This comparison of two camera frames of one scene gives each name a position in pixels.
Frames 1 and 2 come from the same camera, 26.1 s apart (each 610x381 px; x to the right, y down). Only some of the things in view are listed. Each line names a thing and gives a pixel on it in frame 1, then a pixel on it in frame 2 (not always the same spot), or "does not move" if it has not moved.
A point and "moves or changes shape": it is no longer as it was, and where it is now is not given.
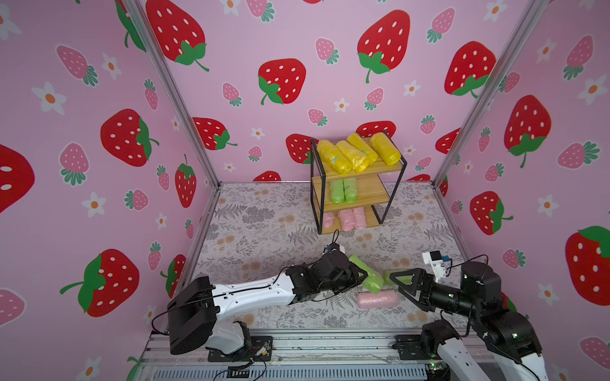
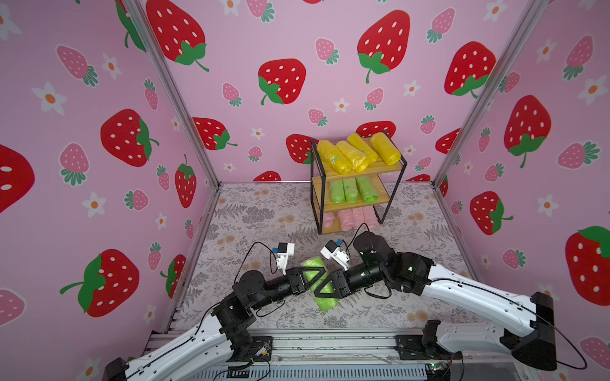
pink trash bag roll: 328,219 does not move
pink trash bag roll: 384,299 -> 370,217
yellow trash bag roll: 362,148 does not move
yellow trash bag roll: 357,160 does not move
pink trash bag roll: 359,217 does not move
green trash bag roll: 374,282 moves or changes shape
